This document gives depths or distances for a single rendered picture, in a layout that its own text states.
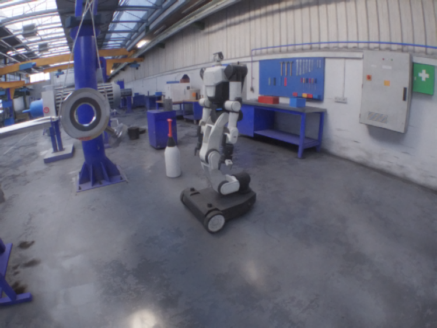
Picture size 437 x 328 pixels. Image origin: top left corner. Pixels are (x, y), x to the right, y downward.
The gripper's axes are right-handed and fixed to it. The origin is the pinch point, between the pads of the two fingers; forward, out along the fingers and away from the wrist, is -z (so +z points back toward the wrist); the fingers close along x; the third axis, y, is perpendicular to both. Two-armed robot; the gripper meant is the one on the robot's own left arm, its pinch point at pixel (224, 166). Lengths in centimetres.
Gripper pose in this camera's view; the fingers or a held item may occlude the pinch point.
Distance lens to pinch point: 178.9
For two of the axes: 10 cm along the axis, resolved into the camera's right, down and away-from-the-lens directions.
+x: -8.4, 0.0, -5.4
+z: 1.6, -9.6, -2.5
